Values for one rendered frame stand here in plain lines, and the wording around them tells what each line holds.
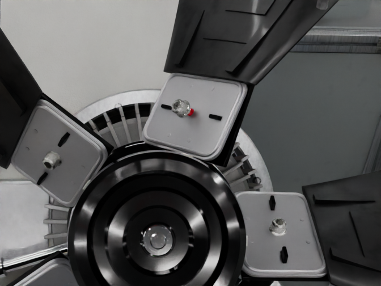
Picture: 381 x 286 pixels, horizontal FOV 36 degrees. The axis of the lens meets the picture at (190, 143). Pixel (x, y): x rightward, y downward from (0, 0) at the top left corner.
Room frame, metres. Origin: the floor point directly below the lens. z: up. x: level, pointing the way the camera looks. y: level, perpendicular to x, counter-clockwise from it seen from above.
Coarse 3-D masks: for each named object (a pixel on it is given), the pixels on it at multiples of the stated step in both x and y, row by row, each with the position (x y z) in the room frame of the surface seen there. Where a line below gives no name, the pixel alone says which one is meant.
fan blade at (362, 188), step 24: (312, 192) 0.37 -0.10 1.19; (336, 192) 0.37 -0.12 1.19; (360, 192) 0.37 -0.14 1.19; (312, 216) 0.34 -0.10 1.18; (336, 216) 0.34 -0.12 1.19; (360, 216) 0.34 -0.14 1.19; (336, 240) 0.32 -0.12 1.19; (360, 240) 0.32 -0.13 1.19; (336, 264) 0.29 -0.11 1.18; (360, 264) 0.29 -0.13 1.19
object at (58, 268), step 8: (48, 264) 0.27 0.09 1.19; (56, 264) 0.27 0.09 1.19; (64, 264) 0.28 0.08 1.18; (32, 272) 0.27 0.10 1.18; (40, 272) 0.27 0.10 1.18; (48, 272) 0.27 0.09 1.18; (56, 272) 0.28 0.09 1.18; (64, 272) 0.28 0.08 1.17; (24, 280) 0.26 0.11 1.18; (32, 280) 0.26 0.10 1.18; (40, 280) 0.27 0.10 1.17; (48, 280) 0.27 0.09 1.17; (56, 280) 0.28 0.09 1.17; (64, 280) 0.28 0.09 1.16; (72, 280) 0.28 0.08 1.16
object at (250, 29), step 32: (192, 0) 0.47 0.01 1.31; (224, 0) 0.45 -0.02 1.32; (256, 0) 0.43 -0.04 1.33; (288, 0) 0.41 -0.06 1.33; (192, 32) 0.44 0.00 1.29; (224, 32) 0.42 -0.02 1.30; (256, 32) 0.40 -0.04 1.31; (288, 32) 0.39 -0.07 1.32; (192, 64) 0.41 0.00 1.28; (224, 64) 0.39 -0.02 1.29; (256, 64) 0.38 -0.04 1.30
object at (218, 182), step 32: (128, 160) 0.30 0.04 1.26; (160, 160) 0.30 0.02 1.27; (192, 160) 0.31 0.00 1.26; (96, 192) 0.28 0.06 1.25; (128, 192) 0.29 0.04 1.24; (160, 192) 0.29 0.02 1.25; (192, 192) 0.30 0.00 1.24; (224, 192) 0.29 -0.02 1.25; (96, 224) 0.28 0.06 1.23; (128, 224) 0.28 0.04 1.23; (160, 224) 0.28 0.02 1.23; (192, 224) 0.28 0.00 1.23; (224, 224) 0.28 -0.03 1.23; (96, 256) 0.26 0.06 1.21; (128, 256) 0.26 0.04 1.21; (160, 256) 0.26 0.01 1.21; (192, 256) 0.27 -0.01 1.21; (224, 256) 0.27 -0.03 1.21
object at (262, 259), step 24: (240, 192) 0.37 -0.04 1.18; (264, 192) 0.37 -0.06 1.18; (288, 192) 0.37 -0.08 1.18; (264, 216) 0.34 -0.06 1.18; (288, 216) 0.35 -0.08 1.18; (264, 240) 0.32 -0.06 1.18; (288, 240) 0.32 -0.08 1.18; (312, 240) 0.32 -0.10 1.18; (264, 264) 0.29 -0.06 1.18; (288, 264) 0.29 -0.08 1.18; (312, 264) 0.30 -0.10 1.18
